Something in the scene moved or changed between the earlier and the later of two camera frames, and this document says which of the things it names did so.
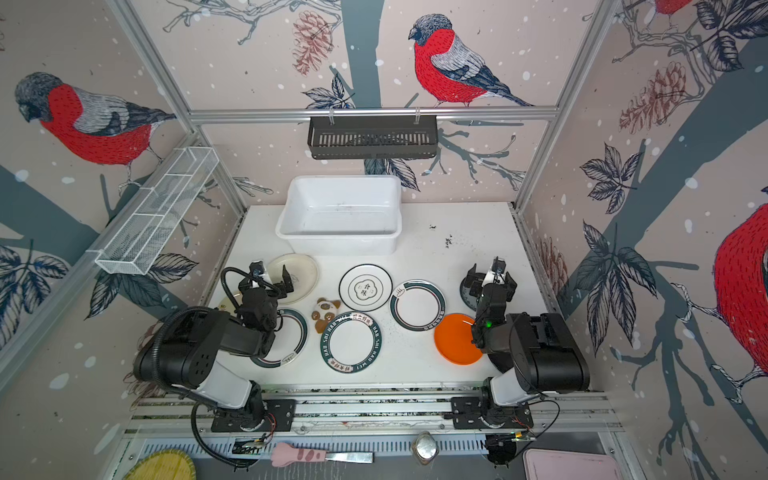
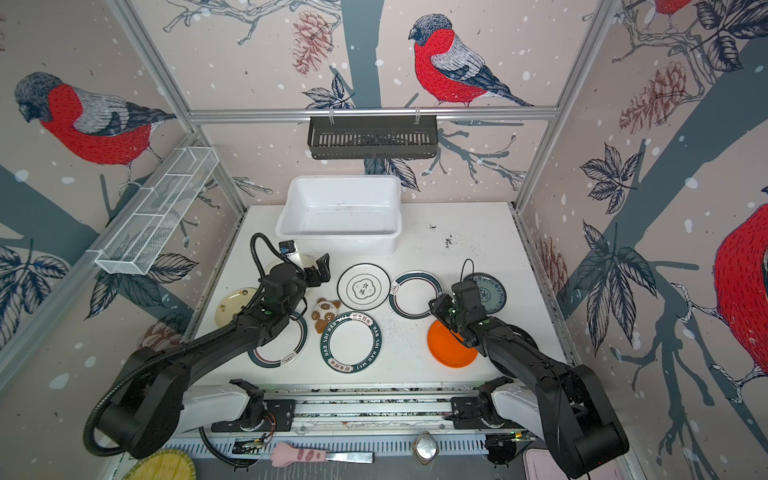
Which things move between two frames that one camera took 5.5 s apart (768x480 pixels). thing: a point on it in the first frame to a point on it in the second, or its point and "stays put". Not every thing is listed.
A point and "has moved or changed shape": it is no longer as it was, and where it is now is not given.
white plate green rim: [417, 305] has moved or changed shape
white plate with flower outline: [365, 287] stays put
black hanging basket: [372, 137] stays put
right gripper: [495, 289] to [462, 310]
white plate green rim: [290, 341] stays put
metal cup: [424, 448] stays put
